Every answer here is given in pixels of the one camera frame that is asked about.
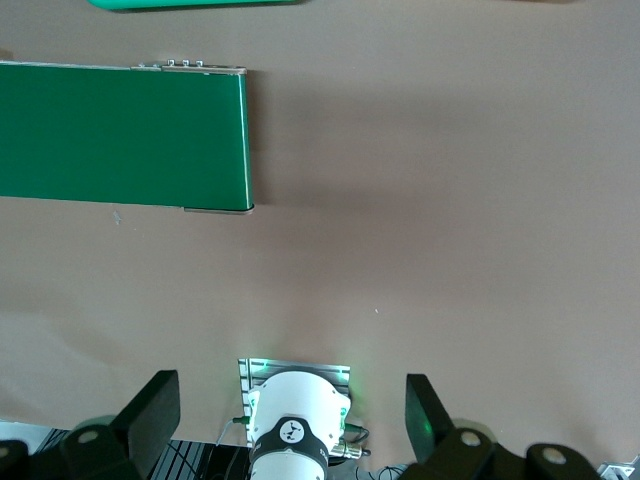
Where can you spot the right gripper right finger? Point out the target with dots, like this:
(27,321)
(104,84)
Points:
(425,420)

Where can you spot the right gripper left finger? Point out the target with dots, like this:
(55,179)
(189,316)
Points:
(150,415)

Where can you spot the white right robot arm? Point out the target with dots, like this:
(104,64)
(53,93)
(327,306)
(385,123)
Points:
(295,400)

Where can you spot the green conveyor belt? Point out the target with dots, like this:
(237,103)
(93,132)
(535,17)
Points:
(125,135)

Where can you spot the green plastic tray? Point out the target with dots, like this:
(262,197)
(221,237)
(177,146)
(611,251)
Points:
(200,4)

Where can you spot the aluminium frame post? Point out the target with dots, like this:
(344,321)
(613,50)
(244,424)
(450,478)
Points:
(614,472)

